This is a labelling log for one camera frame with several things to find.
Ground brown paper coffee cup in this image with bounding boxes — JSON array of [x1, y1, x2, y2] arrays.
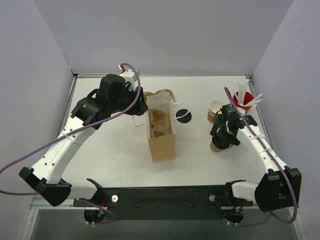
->
[[210, 142, 222, 153]]

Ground brown paper bag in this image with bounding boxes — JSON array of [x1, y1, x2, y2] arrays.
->
[[143, 89, 192, 163]]

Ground black plastic cup lid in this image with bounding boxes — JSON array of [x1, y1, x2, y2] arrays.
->
[[212, 133, 240, 150]]

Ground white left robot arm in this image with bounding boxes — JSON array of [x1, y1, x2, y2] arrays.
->
[[19, 69, 148, 207]]

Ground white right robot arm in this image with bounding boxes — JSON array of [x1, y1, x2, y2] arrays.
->
[[210, 104, 302, 212]]

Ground stacked brown paper cups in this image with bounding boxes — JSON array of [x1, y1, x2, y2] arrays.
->
[[207, 100, 224, 123]]

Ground red straw holder cup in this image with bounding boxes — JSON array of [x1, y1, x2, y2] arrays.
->
[[232, 91, 254, 116]]

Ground white wrapped straws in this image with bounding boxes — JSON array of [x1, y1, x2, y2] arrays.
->
[[235, 79, 263, 107]]

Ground black plastic lid stack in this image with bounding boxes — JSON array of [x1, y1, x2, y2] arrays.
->
[[175, 109, 192, 124]]

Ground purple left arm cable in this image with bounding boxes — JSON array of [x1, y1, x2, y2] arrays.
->
[[0, 62, 143, 225]]

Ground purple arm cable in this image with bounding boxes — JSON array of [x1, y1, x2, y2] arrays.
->
[[224, 86, 300, 227], [0, 62, 143, 225]]

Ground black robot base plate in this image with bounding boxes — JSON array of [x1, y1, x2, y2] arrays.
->
[[73, 185, 253, 220]]

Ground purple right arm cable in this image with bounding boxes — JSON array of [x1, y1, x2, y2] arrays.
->
[[224, 86, 300, 227]]

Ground aluminium rail frame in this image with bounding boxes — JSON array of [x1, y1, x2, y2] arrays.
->
[[29, 197, 74, 210]]

